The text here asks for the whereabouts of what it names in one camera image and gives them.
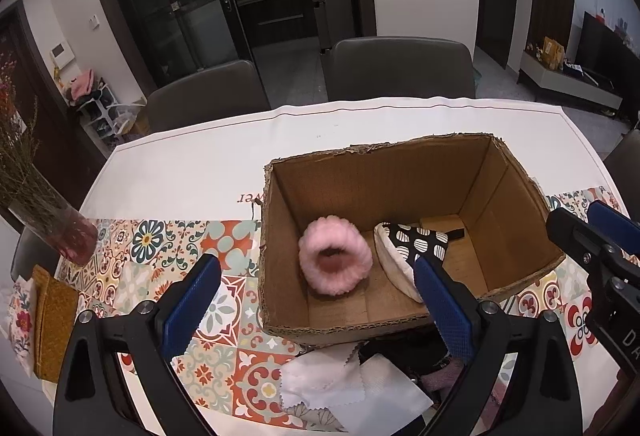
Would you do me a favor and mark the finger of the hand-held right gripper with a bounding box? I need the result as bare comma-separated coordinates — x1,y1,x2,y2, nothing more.
587,201,640,261
546,208,628,289

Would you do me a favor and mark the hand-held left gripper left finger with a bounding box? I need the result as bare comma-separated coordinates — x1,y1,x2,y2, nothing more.
52,253,223,436

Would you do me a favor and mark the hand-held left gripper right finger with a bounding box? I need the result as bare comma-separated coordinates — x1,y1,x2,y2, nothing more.
412,256,583,436

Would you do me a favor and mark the purple knit cloth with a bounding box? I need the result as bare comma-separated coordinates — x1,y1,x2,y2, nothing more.
420,356,467,392

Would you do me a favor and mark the white towel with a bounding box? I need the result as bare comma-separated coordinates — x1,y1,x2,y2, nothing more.
345,356,435,432

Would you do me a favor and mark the white zigzag-edged cloth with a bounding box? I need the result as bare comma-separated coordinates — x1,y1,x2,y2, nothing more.
279,348,368,409

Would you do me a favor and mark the brown cardboard box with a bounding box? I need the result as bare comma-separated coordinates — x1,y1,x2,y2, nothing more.
259,132,567,348

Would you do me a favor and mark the black white patterned pouch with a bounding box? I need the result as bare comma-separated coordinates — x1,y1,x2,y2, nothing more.
374,221,466,304

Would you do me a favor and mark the dark cloth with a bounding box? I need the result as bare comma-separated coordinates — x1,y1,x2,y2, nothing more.
357,337,453,379

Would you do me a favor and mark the grey dining chair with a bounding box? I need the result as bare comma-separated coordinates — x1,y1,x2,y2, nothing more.
145,60,271,134
325,37,476,101
10,228,61,284
602,130,640,177

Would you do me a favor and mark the colourful tile-pattern table runner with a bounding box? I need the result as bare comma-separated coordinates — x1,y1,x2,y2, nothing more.
52,186,640,432

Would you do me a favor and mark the pink fluffy plush item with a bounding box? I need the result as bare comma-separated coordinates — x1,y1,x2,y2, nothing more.
298,214,373,299

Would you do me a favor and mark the yellow woven tissue box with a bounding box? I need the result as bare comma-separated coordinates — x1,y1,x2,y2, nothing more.
32,264,81,384

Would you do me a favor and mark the pink glass vase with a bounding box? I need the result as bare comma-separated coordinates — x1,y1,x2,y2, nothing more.
10,196,98,267

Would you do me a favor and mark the white printed tablecloth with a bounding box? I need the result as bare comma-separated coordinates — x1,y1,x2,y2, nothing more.
42,96,640,436

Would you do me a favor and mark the low television cabinet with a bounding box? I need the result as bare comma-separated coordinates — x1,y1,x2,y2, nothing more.
517,50,623,114

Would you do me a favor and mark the floral printed napkin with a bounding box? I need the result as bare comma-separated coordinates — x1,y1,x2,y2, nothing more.
0,277,38,377

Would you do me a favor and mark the black television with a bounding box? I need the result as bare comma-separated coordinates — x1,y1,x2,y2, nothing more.
580,12,640,89

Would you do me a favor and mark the yellow paper box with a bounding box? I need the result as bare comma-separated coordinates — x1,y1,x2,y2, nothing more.
542,37,566,69

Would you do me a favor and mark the white shoe rack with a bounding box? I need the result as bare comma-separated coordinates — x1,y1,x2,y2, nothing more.
75,78,146,157

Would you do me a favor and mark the dried flower bunch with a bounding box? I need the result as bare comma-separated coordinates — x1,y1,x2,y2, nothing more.
0,50,66,227

